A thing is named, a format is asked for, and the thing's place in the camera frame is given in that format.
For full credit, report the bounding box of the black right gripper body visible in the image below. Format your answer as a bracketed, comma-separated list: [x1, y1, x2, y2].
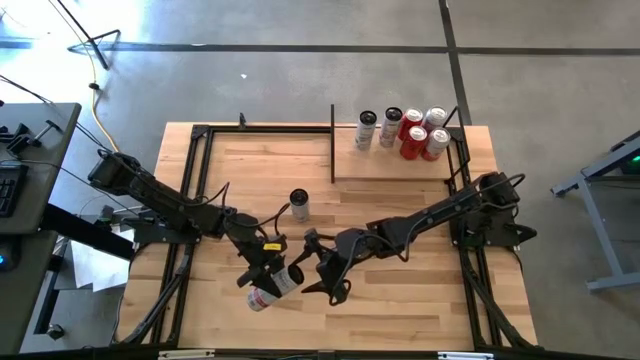
[318, 226, 385, 275]

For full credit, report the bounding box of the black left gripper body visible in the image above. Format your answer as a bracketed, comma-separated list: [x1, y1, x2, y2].
[223, 212, 275, 275]

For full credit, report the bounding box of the white Celsius Peach Vibe can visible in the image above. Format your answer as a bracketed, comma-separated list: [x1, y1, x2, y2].
[246, 263, 305, 313]
[378, 106, 404, 149]

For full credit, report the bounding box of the white Celsius Arctic Vibe can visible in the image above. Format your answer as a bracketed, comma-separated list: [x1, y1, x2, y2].
[354, 110, 379, 152]
[289, 188, 311, 223]

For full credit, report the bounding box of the red zero sugar soda can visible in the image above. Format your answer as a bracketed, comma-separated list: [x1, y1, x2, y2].
[399, 125, 429, 161]
[397, 107, 424, 142]

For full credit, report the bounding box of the pink white raspberry lime can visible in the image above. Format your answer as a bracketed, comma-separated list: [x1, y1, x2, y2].
[421, 127, 452, 162]
[420, 105, 449, 134]

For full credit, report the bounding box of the grey folded sheet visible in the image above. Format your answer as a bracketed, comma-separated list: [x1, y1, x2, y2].
[69, 238, 132, 293]

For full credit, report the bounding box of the black diagonal beam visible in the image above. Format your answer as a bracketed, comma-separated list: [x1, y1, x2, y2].
[42, 203, 136, 261]

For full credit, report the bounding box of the dark grey desk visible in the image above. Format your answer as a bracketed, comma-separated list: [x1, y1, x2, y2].
[0, 102, 83, 354]

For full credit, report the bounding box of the black bar clamp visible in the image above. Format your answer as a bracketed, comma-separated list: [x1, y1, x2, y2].
[30, 119, 64, 144]
[0, 122, 31, 156]

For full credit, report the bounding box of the black tripod stand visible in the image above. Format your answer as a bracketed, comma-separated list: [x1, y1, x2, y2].
[52, 0, 123, 71]

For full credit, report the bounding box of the black computer mouse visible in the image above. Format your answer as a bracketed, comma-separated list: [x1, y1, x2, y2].
[0, 239, 21, 274]

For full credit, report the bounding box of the black keyboard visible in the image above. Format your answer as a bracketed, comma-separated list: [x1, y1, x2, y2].
[0, 164, 30, 219]

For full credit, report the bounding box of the black device with green light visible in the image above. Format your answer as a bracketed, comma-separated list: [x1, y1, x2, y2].
[618, 143, 640, 176]

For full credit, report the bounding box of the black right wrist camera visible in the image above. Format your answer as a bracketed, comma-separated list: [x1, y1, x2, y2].
[303, 227, 326, 251]

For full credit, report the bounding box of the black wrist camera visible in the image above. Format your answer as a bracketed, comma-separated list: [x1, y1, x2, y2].
[303, 227, 326, 251]
[259, 233, 290, 257]

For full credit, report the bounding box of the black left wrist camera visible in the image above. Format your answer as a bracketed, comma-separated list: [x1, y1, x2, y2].
[259, 233, 290, 257]

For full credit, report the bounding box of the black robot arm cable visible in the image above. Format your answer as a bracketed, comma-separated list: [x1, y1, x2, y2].
[202, 180, 292, 236]
[327, 219, 416, 307]

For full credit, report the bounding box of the silver metal bracket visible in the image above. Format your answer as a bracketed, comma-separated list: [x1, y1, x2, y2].
[438, 351, 495, 360]
[158, 349, 216, 360]

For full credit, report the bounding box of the black aluminium table frame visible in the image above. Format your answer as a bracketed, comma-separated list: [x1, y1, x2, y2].
[112, 123, 539, 351]

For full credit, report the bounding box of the yellow cable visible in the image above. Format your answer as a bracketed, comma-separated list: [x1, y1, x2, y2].
[47, 0, 120, 152]

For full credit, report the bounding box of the grey metal desk frame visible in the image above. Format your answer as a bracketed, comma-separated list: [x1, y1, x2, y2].
[549, 130, 640, 294]

